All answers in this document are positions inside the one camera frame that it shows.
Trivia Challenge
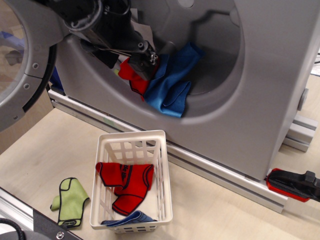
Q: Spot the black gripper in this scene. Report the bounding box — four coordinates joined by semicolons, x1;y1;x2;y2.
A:
69;9;161;81

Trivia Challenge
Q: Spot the red cloth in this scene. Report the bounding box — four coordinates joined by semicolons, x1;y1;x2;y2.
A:
118;57;160;102

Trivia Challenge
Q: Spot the grey white cloth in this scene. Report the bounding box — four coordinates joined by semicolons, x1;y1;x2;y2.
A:
128;8;156;53

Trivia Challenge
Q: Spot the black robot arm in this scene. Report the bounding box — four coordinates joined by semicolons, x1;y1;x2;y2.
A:
38;0;158;81

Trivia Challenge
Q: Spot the round washing machine door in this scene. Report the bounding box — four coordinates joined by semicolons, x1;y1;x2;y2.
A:
0;0;69;131

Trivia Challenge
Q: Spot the grey toy washing machine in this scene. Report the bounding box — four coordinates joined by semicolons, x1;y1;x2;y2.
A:
56;0;320;180

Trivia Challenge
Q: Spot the white plastic laundry basket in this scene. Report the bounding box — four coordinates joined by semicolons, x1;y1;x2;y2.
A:
90;130;173;234

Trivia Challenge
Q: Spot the red shirt with dark trim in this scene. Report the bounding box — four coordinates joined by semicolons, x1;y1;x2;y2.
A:
95;162;154;216

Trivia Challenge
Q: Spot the blue object behind door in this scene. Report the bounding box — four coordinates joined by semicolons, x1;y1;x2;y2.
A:
0;31;25;57

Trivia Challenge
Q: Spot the green cloth with black trim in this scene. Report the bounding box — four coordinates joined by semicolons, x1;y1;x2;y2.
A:
50;177;90;229

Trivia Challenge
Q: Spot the blue cloth with dark trim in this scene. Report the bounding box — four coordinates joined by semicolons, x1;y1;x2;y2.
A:
101;210;156;227

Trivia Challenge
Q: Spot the red and black clamp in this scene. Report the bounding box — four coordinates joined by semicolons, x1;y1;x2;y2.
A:
266;168;320;203

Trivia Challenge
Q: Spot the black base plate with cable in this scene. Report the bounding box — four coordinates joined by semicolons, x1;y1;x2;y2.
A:
0;209;85;240

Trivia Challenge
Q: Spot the aluminium frame rail front left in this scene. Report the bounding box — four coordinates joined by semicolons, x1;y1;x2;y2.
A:
0;188;34;231

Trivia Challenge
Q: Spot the aluminium rail under machine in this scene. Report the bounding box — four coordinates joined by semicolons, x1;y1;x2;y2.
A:
48;90;320;213

